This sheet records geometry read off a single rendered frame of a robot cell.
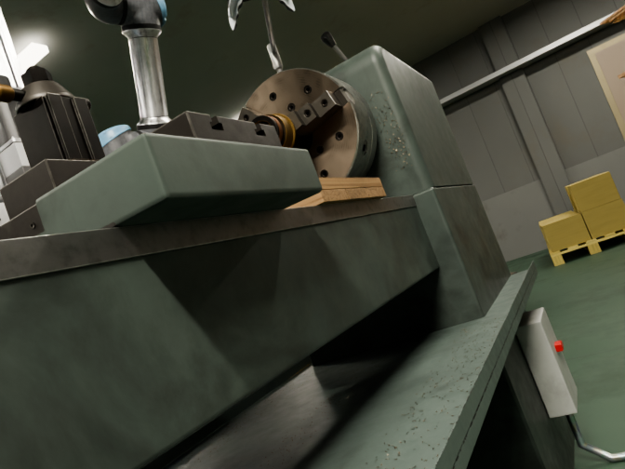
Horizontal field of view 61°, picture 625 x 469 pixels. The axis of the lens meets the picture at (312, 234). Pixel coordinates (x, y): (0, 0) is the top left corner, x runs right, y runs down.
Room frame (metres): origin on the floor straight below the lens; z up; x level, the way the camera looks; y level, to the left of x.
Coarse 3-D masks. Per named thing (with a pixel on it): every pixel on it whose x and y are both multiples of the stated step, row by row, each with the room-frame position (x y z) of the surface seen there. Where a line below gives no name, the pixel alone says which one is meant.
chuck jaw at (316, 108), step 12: (324, 96) 1.13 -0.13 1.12; (336, 96) 1.16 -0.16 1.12; (300, 108) 1.13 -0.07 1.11; (312, 108) 1.13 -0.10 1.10; (324, 108) 1.13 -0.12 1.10; (336, 108) 1.14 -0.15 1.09; (300, 120) 1.12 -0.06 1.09; (312, 120) 1.13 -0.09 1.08; (324, 120) 1.17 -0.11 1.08; (300, 132) 1.15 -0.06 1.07; (312, 132) 1.20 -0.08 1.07
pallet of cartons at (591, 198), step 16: (592, 176) 5.99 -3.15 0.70; (608, 176) 5.17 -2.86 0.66; (576, 192) 5.29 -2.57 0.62; (592, 192) 5.24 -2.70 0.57; (608, 192) 5.19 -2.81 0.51; (576, 208) 5.81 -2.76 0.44; (592, 208) 5.26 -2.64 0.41; (608, 208) 5.21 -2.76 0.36; (624, 208) 5.16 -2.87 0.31; (544, 224) 5.55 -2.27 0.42; (560, 224) 5.37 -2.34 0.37; (576, 224) 5.32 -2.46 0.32; (592, 224) 5.28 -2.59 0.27; (608, 224) 5.23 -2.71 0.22; (624, 224) 5.18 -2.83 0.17; (560, 240) 5.39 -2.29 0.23; (576, 240) 5.34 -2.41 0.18; (592, 240) 5.27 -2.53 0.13; (560, 256) 5.39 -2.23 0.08
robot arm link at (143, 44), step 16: (128, 0) 1.47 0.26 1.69; (144, 0) 1.51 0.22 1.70; (160, 0) 1.54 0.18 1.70; (128, 16) 1.50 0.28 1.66; (144, 16) 1.52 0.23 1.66; (160, 16) 1.56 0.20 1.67; (128, 32) 1.53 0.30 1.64; (144, 32) 1.53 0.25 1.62; (160, 32) 1.58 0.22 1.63; (144, 48) 1.55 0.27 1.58; (144, 64) 1.56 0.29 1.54; (160, 64) 1.60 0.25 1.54; (144, 80) 1.58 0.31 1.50; (160, 80) 1.60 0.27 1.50; (144, 96) 1.59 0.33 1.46; (160, 96) 1.61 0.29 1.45; (144, 112) 1.61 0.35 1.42; (160, 112) 1.61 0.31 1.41; (144, 128) 1.61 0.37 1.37
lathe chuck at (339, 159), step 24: (288, 72) 1.20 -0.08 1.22; (312, 72) 1.17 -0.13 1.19; (264, 96) 1.23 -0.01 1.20; (288, 96) 1.21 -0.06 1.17; (312, 96) 1.18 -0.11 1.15; (336, 120) 1.17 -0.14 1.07; (360, 120) 1.17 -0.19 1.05; (312, 144) 1.20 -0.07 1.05; (336, 144) 1.18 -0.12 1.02; (360, 144) 1.17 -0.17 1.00; (336, 168) 1.19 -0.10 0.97; (360, 168) 1.22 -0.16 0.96
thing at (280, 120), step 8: (256, 120) 1.09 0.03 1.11; (264, 120) 1.08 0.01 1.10; (272, 120) 1.07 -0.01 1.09; (280, 120) 1.10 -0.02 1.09; (288, 120) 1.12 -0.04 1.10; (280, 128) 1.08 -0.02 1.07; (288, 128) 1.11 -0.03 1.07; (280, 136) 1.08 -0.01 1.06; (288, 136) 1.11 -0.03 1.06; (288, 144) 1.12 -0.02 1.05
